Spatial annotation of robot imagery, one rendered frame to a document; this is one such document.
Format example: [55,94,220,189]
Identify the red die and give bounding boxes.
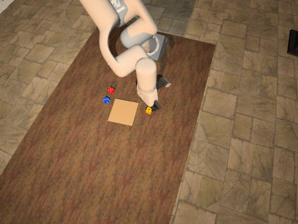
[107,87,115,95]

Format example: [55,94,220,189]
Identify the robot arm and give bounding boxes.
[79,0,171,93]

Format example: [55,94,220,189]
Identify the yellow die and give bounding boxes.
[146,107,152,115]

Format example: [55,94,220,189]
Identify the peach flat mat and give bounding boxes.
[108,99,139,126]

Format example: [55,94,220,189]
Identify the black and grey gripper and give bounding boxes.
[136,83,161,112]

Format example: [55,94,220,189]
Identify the blue die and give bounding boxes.
[103,96,110,104]

